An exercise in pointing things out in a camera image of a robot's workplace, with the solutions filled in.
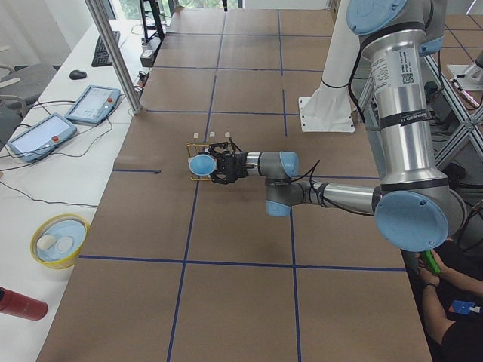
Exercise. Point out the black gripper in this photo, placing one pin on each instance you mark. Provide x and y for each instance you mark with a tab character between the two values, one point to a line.
239	164

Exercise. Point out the light blue plastic cup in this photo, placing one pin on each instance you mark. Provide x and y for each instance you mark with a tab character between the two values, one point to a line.
202	165

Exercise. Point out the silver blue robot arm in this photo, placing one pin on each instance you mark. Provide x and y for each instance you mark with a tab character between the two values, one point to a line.
413	207

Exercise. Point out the far blue teach pendant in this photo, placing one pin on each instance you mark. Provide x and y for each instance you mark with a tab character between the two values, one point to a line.
94	105

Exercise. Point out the blue teach pendant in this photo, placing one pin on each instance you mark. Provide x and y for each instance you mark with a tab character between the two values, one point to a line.
94	105
42	139

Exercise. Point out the black keyboard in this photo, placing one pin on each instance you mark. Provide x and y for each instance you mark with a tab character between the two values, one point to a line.
101	55

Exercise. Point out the black computer mouse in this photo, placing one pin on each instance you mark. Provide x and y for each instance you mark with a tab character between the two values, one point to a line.
77	74

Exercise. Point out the yellow rimmed bowl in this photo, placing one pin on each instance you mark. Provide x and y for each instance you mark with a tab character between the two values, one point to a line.
58	241

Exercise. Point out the near blue teach pendant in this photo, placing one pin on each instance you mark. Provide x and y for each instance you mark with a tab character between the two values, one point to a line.
42	139

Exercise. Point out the grey office chair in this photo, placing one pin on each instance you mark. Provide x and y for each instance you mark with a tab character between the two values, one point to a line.
20	89

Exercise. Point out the red cylinder bottle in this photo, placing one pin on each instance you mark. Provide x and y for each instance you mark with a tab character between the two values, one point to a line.
22	306

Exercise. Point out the seated person in black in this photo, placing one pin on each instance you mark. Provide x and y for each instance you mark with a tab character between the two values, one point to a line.
451	335

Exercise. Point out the gold wire cup holder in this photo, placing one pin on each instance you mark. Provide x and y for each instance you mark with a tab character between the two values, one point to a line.
196	147

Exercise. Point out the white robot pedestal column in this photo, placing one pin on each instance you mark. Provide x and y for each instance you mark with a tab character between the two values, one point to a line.
329	109

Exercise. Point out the aluminium frame post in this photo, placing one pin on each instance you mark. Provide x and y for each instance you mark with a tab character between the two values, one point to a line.
102	23

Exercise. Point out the green handled tool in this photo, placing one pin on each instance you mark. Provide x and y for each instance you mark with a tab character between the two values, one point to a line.
429	261

